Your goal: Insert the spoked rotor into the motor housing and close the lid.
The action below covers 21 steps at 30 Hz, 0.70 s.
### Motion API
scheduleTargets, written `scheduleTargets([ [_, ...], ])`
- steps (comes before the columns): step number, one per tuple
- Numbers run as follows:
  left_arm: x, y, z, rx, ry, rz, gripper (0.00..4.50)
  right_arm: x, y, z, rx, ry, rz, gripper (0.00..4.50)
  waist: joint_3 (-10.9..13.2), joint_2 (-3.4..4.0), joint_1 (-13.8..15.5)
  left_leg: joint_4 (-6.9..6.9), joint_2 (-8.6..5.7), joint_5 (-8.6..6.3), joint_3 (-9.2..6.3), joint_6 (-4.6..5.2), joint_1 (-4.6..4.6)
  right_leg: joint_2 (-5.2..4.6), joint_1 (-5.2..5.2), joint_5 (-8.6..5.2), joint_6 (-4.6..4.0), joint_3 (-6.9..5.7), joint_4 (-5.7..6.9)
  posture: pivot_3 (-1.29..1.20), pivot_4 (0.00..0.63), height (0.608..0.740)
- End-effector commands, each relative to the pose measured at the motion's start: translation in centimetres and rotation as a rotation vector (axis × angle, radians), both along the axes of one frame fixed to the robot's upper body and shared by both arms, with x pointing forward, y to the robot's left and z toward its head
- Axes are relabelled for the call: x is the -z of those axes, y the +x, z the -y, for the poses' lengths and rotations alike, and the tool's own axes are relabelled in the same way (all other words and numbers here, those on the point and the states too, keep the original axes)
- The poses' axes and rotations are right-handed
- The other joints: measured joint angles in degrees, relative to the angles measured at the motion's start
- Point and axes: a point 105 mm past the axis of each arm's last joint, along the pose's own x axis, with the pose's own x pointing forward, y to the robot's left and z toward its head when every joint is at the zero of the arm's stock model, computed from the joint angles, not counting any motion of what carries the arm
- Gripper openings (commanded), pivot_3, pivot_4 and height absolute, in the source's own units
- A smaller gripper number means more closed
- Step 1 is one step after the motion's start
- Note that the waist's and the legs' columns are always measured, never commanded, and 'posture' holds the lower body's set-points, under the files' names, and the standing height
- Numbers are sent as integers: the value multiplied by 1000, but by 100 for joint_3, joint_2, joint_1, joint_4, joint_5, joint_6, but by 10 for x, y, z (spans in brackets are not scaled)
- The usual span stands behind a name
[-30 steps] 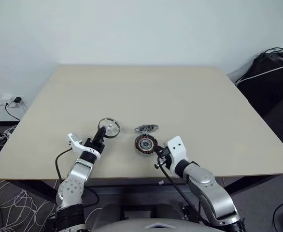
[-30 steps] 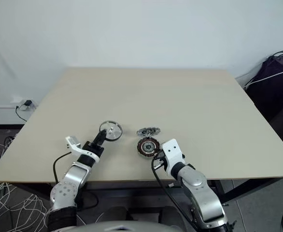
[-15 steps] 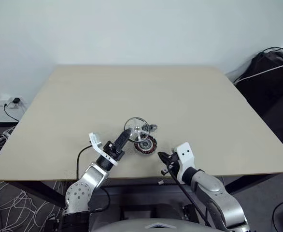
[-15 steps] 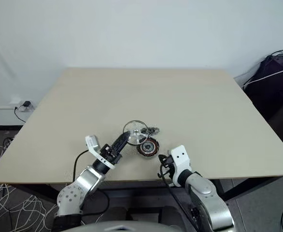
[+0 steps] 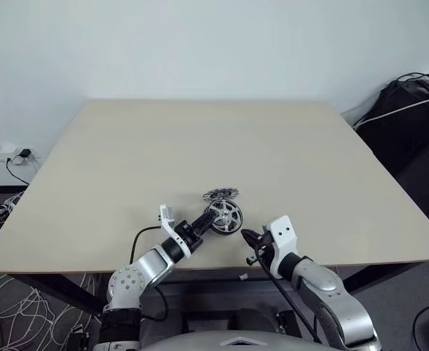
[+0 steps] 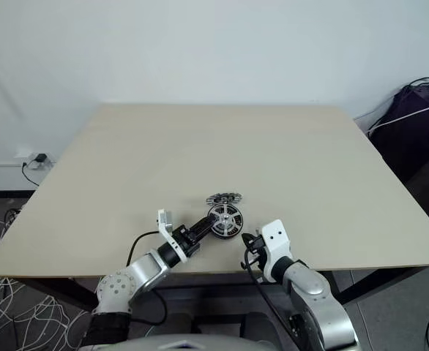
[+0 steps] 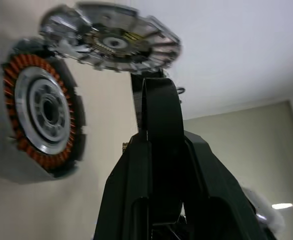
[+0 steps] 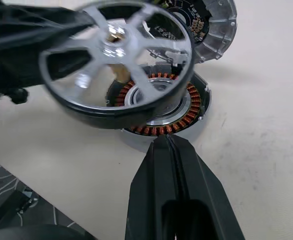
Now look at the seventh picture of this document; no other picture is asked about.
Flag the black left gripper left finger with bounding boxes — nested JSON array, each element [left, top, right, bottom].
[[93, 130, 153, 240]]

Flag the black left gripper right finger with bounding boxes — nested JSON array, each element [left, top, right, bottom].
[[183, 133, 273, 240]]

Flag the black rotor ring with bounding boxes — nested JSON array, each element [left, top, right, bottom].
[[130, 71, 186, 224]]

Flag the silver round motor lid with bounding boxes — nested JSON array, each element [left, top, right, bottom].
[[38, 0, 183, 75]]

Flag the grey motor housing copper windings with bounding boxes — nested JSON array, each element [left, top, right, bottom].
[[0, 36, 88, 186]]

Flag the white and silver robot part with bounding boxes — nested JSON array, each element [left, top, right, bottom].
[[243, 186, 286, 232]]

